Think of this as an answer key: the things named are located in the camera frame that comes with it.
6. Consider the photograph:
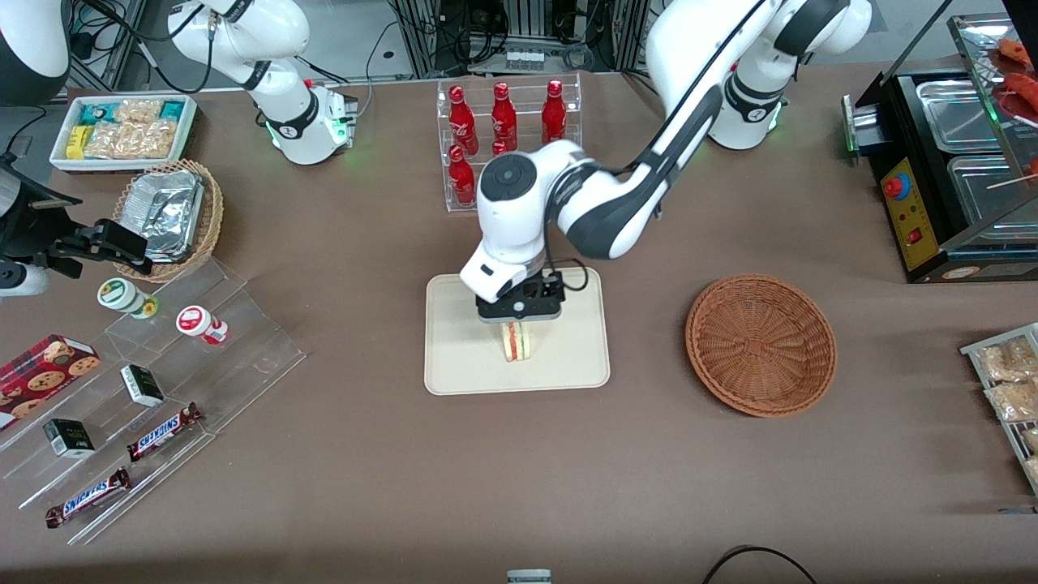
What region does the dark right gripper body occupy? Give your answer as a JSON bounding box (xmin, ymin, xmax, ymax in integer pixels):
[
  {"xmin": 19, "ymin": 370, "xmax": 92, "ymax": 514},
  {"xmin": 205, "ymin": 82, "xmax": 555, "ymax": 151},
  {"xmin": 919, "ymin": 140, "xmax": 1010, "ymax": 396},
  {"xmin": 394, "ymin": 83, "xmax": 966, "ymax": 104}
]
[{"xmin": 0, "ymin": 156, "xmax": 51, "ymax": 262}]

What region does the black looped cable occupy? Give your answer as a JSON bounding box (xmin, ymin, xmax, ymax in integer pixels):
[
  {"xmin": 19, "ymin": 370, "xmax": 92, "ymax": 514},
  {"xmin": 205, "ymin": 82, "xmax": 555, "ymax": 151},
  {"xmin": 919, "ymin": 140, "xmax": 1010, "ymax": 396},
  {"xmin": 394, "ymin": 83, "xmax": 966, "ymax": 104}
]
[{"xmin": 701, "ymin": 544, "xmax": 821, "ymax": 584}]

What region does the clear acrylic bottle rack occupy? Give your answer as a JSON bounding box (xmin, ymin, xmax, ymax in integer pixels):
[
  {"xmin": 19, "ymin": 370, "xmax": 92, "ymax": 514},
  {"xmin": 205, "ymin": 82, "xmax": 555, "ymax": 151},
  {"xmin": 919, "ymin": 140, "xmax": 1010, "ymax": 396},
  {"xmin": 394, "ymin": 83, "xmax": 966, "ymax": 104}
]
[{"xmin": 436, "ymin": 72, "xmax": 583, "ymax": 214}]

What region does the red cookie box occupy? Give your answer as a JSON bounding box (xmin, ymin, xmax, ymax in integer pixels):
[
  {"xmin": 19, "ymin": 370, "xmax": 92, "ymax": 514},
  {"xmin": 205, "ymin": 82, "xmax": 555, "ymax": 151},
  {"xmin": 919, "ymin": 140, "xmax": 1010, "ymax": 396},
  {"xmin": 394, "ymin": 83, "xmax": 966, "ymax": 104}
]
[{"xmin": 0, "ymin": 333, "xmax": 103, "ymax": 432}]

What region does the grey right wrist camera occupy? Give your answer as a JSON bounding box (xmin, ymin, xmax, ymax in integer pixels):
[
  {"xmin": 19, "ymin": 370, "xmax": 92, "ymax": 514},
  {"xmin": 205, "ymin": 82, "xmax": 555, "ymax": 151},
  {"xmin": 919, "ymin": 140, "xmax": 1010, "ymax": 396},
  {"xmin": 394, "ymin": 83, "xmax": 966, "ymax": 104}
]
[{"xmin": 0, "ymin": 260, "xmax": 51, "ymax": 298}]

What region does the black food warmer machine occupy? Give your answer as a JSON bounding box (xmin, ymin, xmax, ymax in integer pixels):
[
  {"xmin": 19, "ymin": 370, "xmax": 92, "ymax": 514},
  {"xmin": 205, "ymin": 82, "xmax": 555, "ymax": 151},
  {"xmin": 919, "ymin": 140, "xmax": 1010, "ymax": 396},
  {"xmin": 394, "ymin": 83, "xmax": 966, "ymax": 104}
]
[{"xmin": 842, "ymin": 12, "xmax": 1038, "ymax": 285}]

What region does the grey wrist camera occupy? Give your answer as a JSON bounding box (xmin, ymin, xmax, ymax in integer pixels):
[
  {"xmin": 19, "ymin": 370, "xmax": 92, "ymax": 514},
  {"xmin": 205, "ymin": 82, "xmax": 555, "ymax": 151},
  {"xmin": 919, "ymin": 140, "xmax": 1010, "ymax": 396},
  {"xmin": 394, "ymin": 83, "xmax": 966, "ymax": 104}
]
[
  {"xmin": 475, "ymin": 272, "xmax": 567, "ymax": 324},
  {"xmin": 0, "ymin": 260, "xmax": 51, "ymax": 298}
]

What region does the tray of packaged pastries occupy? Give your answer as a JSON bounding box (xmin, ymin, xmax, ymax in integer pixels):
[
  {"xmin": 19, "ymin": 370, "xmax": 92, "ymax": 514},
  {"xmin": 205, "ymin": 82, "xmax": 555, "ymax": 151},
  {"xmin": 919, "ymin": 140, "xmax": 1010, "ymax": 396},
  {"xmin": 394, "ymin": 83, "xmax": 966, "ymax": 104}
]
[{"xmin": 960, "ymin": 322, "xmax": 1038, "ymax": 497}]

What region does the beige plastic tray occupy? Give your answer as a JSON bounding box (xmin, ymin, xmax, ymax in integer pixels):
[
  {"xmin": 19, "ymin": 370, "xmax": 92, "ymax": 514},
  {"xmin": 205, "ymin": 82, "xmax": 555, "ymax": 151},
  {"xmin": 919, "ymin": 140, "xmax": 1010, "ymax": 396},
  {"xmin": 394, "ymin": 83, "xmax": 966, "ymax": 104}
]
[{"xmin": 424, "ymin": 267, "xmax": 611, "ymax": 397}]

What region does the red lid drink cup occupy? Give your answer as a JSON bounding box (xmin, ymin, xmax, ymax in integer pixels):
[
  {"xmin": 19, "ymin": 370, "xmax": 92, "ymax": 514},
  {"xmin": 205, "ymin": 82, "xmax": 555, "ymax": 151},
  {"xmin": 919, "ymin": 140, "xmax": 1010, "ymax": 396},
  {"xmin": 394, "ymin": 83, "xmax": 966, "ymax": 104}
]
[{"xmin": 175, "ymin": 305, "xmax": 230, "ymax": 346}]

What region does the silver foil tray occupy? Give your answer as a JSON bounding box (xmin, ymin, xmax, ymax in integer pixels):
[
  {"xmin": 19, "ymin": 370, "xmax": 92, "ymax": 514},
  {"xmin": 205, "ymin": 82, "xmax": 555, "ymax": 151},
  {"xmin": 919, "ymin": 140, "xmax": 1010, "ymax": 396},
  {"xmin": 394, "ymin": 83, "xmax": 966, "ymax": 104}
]
[{"xmin": 121, "ymin": 169, "xmax": 204, "ymax": 264}]

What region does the white rectangular snack bin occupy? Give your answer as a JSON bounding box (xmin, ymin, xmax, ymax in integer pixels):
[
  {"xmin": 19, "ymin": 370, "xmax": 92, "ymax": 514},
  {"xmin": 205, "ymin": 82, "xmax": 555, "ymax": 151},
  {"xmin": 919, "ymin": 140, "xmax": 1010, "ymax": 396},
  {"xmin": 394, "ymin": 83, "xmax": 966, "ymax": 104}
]
[{"xmin": 49, "ymin": 94, "xmax": 199, "ymax": 174}]

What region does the light wicker basket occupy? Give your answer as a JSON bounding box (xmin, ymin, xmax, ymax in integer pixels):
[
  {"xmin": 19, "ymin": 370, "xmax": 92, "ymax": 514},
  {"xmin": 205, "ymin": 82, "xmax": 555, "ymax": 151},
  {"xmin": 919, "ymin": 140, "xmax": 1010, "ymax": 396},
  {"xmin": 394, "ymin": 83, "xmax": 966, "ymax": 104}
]
[{"xmin": 112, "ymin": 159, "xmax": 225, "ymax": 284}]

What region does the brown wicker basket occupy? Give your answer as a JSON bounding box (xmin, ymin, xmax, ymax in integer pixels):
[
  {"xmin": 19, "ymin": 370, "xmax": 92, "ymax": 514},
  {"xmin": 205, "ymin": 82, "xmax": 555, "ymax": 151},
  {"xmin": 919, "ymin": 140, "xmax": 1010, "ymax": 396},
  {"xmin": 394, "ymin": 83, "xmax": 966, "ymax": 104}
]
[{"xmin": 685, "ymin": 273, "xmax": 838, "ymax": 419}]

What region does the steel warmer pan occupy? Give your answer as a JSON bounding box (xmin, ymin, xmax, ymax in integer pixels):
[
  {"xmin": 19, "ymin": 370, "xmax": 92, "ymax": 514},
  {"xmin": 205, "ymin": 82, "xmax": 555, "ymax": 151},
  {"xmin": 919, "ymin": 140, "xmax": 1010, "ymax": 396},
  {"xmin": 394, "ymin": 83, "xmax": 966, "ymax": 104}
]
[
  {"xmin": 915, "ymin": 79, "xmax": 1011, "ymax": 156},
  {"xmin": 946, "ymin": 154, "xmax": 1038, "ymax": 226}
]

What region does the brown Snickers bar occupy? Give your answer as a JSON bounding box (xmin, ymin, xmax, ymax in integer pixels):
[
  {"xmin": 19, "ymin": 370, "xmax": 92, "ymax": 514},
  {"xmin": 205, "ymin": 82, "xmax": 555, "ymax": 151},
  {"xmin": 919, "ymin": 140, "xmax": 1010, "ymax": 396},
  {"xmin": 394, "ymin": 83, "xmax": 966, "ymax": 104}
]
[
  {"xmin": 126, "ymin": 402, "xmax": 204, "ymax": 463},
  {"xmin": 44, "ymin": 466, "xmax": 131, "ymax": 530}
]

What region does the green lid drink cup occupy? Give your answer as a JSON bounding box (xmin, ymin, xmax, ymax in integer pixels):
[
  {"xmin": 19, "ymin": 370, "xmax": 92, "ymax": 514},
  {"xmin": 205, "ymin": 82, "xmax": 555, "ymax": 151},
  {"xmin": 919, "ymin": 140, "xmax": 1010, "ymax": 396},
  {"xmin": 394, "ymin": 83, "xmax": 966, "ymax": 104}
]
[{"xmin": 97, "ymin": 277, "xmax": 160, "ymax": 320}]

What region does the triangular sandwich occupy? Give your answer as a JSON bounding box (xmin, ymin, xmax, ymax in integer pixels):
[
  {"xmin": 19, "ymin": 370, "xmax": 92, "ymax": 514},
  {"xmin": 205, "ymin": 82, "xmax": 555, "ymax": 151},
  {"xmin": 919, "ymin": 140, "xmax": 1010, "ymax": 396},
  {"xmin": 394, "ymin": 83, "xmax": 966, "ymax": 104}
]
[{"xmin": 500, "ymin": 320, "xmax": 538, "ymax": 364}]

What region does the large clear bag of crackers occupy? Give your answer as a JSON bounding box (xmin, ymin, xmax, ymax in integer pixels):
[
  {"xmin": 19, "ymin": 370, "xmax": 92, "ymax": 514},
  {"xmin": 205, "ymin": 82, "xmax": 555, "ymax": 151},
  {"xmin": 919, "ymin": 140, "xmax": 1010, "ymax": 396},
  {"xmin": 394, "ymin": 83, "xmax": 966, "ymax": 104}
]
[{"xmin": 84, "ymin": 120, "xmax": 177, "ymax": 161}]

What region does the small black carton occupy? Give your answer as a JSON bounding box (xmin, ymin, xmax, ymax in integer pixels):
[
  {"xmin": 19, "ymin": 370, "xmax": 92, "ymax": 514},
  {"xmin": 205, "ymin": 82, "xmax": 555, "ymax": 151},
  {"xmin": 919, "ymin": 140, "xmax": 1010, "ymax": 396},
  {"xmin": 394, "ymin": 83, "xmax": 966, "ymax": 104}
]
[
  {"xmin": 119, "ymin": 363, "xmax": 166, "ymax": 408},
  {"xmin": 42, "ymin": 418, "xmax": 97, "ymax": 460}
]

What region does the clear acrylic stepped display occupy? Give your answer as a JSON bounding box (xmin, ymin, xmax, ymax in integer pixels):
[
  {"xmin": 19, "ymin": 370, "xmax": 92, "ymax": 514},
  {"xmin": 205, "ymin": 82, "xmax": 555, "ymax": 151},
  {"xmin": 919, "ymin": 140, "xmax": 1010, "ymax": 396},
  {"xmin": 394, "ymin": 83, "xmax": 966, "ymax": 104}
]
[{"xmin": 0, "ymin": 258, "xmax": 308, "ymax": 547}]

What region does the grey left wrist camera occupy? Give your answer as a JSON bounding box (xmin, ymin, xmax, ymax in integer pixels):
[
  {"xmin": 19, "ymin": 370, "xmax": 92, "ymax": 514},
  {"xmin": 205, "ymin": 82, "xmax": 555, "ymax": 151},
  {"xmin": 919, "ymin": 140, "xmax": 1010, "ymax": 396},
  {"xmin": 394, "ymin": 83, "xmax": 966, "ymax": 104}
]
[{"xmin": 475, "ymin": 272, "xmax": 567, "ymax": 324}]

